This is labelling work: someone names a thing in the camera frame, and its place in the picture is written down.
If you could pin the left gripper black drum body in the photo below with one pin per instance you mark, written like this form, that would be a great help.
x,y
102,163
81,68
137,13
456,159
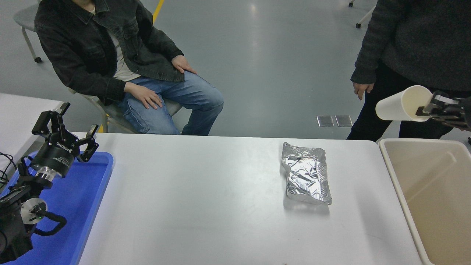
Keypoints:
x,y
55,154

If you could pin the white paper cup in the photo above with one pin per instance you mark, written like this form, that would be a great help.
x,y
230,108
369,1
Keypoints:
x,y
397,105

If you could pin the silver foil tray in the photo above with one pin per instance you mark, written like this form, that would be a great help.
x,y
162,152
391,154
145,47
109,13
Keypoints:
x,y
307,176

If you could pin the seated person's right hand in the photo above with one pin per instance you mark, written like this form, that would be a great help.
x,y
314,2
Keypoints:
x,y
145,96

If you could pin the standing person's right hand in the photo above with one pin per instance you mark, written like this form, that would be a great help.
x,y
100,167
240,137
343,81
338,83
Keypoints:
x,y
363,90

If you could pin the seated person's left hand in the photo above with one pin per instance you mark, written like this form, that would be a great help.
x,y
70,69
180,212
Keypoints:
x,y
182,64

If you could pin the blue plastic tray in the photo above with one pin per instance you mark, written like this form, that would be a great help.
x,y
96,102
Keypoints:
x,y
73,198

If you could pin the standing person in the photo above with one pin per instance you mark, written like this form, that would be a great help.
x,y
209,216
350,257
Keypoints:
x,y
415,44

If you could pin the large pale beige bin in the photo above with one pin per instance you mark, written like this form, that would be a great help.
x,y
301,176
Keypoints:
x,y
434,184

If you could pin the seated person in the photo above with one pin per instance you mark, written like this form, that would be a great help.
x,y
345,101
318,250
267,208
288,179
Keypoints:
x,y
81,48

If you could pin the pale chair under seated person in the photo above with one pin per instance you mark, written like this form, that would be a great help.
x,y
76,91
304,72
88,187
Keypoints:
x,y
173,107

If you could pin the metal floor socket plate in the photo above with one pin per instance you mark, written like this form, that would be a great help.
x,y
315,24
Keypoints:
x,y
325,121
342,120

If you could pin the grey wheeled chair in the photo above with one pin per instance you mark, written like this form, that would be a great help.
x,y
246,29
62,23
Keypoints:
x,y
25,16

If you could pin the white wheeled chair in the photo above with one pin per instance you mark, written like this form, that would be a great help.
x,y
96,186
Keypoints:
x,y
366,16

